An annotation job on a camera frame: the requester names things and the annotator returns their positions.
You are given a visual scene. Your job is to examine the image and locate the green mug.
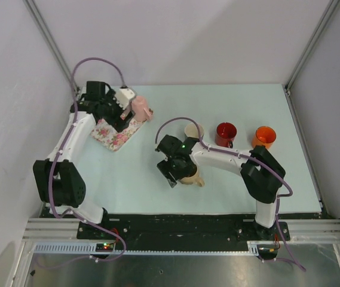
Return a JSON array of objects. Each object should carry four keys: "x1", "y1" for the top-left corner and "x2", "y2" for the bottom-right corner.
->
[{"x1": 184, "y1": 123, "x2": 204, "y2": 139}]

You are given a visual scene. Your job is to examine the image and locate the aluminium frame rail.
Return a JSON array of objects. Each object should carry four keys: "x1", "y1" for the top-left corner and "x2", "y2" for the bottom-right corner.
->
[{"x1": 22, "y1": 217, "x2": 81, "y2": 242}]

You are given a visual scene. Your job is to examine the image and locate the floral serving tray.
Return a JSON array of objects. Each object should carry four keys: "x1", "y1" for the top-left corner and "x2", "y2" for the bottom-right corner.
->
[{"x1": 90, "y1": 118, "x2": 146, "y2": 152}]

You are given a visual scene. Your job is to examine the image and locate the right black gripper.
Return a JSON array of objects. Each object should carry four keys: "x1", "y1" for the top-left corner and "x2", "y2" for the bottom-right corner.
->
[{"x1": 157, "y1": 155, "x2": 195, "y2": 188}]

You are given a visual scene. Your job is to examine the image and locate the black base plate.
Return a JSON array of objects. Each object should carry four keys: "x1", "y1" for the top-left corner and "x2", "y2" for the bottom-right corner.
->
[{"x1": 76, "y1": 213, "x2": 292, "y2": 252}]

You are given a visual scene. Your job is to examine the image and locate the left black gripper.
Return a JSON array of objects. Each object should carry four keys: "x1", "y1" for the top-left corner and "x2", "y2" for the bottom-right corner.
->
[{"x1": 100, "y1": 89, "x2": 135, "y2": 133}]

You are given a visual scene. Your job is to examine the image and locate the aluminium corner post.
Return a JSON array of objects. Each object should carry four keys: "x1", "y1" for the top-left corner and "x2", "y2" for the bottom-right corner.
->
[
  {"x1": 23, "y1": 0, "x2": 76, "y2": 90},
  {"x1": 284, "y1": 0, "x2": 340, "y2": 90}
]

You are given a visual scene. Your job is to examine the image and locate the orange mug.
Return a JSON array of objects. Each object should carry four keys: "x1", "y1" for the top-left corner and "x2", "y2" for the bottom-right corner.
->
[{"x1": 252, "y1": 126, "x2": 277, "y2": 149}]

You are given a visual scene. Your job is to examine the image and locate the red mug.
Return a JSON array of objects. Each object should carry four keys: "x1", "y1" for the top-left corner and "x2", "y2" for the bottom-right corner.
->
[{"x1": 215, "y1": 122, "x2": 237, "y2": 148}]

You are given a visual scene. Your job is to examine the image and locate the pink mug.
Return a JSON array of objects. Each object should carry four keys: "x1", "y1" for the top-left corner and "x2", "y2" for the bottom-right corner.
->
[{"x1": 131, "y1": 96, "x2": 152, "y2": 122}]

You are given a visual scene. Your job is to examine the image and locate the right aluminium corner post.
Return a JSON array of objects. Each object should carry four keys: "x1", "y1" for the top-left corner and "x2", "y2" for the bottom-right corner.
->
[{"x1": 284, "y1": 0, "x2": 340, "y2": 90}]

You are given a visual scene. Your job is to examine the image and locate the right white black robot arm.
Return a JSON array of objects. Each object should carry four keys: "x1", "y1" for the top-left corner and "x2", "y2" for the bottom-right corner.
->
[{"x1": 155, "y1": 135, "x2": 286, "y2": 240}]

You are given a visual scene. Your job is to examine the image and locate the left aluminium corner post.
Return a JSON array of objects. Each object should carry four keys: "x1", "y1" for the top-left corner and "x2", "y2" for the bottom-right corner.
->
[{"x1": 23, "y1": 0, "x2": 76, "y2": 90}]

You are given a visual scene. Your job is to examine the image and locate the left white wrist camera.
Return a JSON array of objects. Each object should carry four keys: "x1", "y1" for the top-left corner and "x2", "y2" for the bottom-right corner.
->
[{"x1": 115, "y1": 87, "x2": 136, "y2": 110}]

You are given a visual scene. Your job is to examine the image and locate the cream beige mug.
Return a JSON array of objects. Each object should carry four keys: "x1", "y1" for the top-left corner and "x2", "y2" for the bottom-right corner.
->
[{"x1": 179, "y1": 167, "x2": 205, "y2": 187}]

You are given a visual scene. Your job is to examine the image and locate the white slotted cable duct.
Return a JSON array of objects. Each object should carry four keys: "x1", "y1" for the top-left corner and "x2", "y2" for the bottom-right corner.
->
[{"x1": 34, "y1": 242, "x2": 259, "y2": 256}]

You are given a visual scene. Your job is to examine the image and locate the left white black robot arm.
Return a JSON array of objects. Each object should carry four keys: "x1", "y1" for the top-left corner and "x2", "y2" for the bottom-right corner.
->
[{"x1": 33, "y1": 81, "x2": 136, "y2": 239}]

